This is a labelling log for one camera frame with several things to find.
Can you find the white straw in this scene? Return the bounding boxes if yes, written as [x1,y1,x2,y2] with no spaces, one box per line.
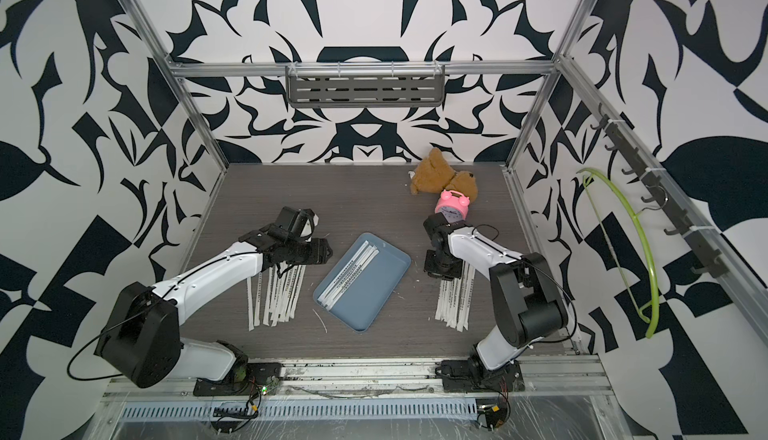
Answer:
[323,245,379,310]
[318,241,378,306]

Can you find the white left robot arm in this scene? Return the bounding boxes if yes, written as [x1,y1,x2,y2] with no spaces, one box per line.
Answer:
[94,207,332,388]

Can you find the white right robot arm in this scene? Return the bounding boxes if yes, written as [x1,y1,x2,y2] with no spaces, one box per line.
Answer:
[423,213,569,371]

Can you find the blue storage tray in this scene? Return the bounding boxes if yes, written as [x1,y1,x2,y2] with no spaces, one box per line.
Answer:
[313,232,411,332]

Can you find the right pile wrapped straw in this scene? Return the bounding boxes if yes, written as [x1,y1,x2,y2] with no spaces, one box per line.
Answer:
[435,263,476,332]

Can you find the pile wrapped straw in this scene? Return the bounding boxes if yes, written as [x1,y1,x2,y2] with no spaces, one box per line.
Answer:
[245,264,306,331]
[435,263,476,332]

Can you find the left pile wrapped straw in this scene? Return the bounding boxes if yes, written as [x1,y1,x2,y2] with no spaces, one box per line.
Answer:
[245,264,306,331]

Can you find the pink alarm clock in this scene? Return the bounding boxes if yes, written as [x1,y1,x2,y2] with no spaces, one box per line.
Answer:
[434,190,471,222]

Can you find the brown teddy bear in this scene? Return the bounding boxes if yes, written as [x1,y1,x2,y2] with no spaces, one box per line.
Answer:
[409,147,479,202]

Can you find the small white paper scrap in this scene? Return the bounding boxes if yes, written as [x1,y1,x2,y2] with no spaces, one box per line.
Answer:
[312,309,328,334]

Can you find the green clothes hanger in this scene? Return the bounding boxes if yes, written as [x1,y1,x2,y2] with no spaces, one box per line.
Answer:
[577,167,661,339]

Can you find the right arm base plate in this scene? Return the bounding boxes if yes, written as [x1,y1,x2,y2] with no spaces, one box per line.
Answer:
[435,356,526,393]

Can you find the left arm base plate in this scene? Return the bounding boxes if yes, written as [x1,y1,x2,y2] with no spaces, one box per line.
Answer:
[193,362,283,397]

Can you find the white cable duct strip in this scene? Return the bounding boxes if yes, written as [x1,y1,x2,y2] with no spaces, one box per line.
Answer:
[120,397,479,423]

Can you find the grey wall shelf rack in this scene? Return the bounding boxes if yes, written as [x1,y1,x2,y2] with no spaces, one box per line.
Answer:
[285,62,447,108]

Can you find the black wall hook rail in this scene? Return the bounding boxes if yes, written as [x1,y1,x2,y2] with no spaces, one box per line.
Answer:
[597,102,731,278]

